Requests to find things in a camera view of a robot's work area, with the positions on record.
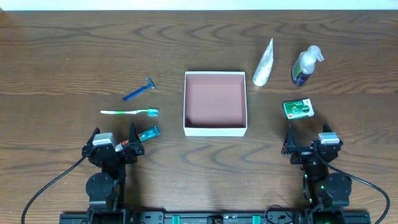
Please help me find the Colgate toothpaste tube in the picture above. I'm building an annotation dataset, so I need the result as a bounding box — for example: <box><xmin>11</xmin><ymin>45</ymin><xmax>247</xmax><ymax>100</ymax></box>
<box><xmin>115</xmin><ymin>125</ymin><xmax>160</xmax><ymax>151</ymax></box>

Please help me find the clear pump spray bottle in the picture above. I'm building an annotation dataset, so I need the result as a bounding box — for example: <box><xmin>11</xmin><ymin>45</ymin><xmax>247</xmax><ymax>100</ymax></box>
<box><xmin>292</xmin><ymin>45</ymin><xmax>324</xmax><ymax>86</ymax></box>

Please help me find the black mounting rail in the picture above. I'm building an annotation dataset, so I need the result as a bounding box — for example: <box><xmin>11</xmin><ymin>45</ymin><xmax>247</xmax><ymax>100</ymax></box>
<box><xmin>59</xmin><ymin>208</ymin><xmax>371</xmax><ymax>224</ymax></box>

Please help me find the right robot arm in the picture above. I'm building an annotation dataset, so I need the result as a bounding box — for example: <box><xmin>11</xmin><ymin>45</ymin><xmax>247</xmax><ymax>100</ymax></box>
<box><xmin>281</xmin><ymin>123</ymin><xmax>352</xmax><ymax>223</ymax></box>

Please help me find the blue disposable razor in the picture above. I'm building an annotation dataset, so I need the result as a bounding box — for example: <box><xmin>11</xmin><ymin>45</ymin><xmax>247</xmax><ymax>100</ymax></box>
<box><xmin>123</xmin><ymin>77</ymin><xmax>155</xmax><ymax>101</ymax></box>

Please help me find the green soap box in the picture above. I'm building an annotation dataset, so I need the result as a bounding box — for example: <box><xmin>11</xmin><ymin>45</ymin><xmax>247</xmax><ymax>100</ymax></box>
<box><xmin>282</xmin><ymin>98</ymin><xmax>315</xmax><ymax>120</ymax></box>

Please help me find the green white toothbrush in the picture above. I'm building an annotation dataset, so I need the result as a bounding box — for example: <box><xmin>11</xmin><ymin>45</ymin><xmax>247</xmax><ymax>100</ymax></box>
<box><xmin>100</xmin><ymin>108</ymin><xmax>159</xmax><ymax>117</ymax></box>

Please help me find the white box pink interior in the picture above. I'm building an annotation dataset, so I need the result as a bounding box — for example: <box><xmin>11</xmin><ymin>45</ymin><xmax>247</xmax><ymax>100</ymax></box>
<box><xmin>183</xmin><ymin>72</ymin><xmax>248</xmax><ymax>137</ymax></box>

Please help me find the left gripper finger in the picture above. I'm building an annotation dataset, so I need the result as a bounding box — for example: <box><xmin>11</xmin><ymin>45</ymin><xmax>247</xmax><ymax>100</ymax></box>
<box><xmin>86</xmin><ymin>128</ymin><xmax>100</xmax><ymax>146</ymax></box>
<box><xmin>129</xmin><ymin>123</ymin><xmax>140</xmax><ymax>149</ymax></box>

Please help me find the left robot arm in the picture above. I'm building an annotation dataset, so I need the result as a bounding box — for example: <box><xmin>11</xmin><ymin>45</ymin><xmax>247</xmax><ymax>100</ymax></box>
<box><xmin>82</xmin><ymin>124</ymin><xmax>144</xmax><ymax>224</ymax></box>

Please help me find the white cosmetic tube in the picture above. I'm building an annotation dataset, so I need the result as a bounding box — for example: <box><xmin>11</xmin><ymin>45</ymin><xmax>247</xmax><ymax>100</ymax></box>
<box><xmin>252</xmin><ymin>39</ymin><xmax>274</xmax><ymax>86</ymax></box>

